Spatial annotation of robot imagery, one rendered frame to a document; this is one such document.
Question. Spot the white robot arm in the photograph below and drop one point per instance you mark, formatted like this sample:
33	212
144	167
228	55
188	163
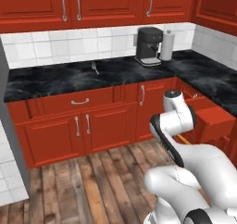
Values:
197	159

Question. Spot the red narrow lower cabinet door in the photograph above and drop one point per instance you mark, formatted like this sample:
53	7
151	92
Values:
154	107

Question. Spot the red closed drawer front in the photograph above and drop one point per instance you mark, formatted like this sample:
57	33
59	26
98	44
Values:
58	102

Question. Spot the red open drawer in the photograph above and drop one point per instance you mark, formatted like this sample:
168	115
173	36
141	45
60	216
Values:
216	119

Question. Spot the red upper cabinet door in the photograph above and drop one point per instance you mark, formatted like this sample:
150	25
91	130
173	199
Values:
168	2
108	2
29	4

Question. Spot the red corner upper cabinet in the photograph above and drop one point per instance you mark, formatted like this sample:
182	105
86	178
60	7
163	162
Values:
217	5

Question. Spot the black coffee machine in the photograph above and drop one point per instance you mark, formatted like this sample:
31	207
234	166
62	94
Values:
148	42

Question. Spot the wooden spoon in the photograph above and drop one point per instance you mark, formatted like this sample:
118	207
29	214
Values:
184	139

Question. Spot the white paper towel roll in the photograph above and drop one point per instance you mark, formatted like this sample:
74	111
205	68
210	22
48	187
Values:
167	47

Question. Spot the grey wall outlet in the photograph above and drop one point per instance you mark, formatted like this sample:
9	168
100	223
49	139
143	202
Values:
135	40

